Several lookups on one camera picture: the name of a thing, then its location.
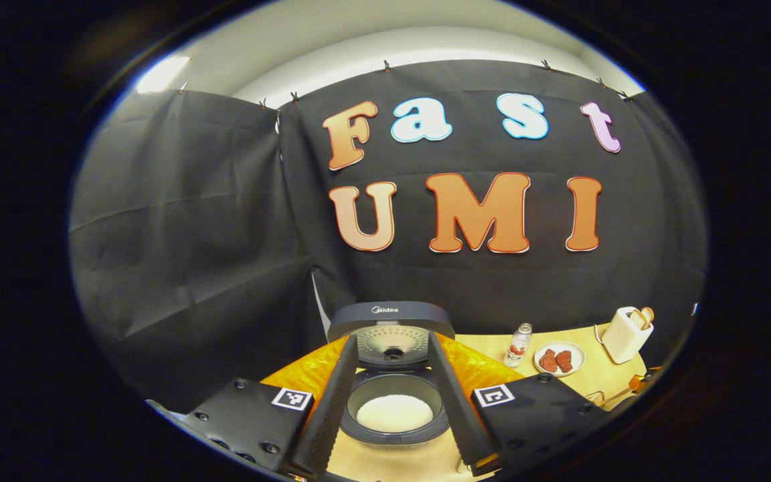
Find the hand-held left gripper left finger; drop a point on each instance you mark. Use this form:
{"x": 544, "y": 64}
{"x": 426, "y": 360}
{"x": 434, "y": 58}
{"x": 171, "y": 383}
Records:
{"x": 332, "y": 408}

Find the clear plastic drink bottle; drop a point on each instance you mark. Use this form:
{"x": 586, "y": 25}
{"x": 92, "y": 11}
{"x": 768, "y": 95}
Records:
{"x": 518, "y": 348}

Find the toasted bread slice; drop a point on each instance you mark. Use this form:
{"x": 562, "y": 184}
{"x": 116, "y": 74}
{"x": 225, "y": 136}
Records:
{"x": 636, "y": 318}
{"x": 648, "y": 314}

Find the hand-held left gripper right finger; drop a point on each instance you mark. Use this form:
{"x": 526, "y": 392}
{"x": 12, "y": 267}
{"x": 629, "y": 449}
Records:
{"x": 456, "y": 408}

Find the white round plate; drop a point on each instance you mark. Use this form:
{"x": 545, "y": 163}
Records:
{"x": 576, "y": 351}

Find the white rice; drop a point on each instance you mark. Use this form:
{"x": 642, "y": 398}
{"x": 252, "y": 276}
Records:
{"x": 395, "y": 414}

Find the dark grey rice cooker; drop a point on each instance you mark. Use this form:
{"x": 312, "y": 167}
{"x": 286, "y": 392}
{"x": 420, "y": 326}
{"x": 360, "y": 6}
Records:
{"x": 392, "y": 316}

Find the white toaster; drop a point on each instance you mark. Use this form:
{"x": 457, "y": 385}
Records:
{"x": 620, "y": 341}

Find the red meat piece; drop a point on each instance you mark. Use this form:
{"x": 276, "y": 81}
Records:
{"x": 564, "y": 361}
{"x": 548, "y": 361}

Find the wooden spoon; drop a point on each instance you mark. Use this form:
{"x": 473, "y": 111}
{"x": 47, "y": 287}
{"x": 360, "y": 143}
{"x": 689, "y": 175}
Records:
{"x": 636, "y": 385}

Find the black backdrop cloth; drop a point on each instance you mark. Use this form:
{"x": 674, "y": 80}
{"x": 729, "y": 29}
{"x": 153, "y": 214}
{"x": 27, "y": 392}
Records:
{"x": 191, "y": 268}

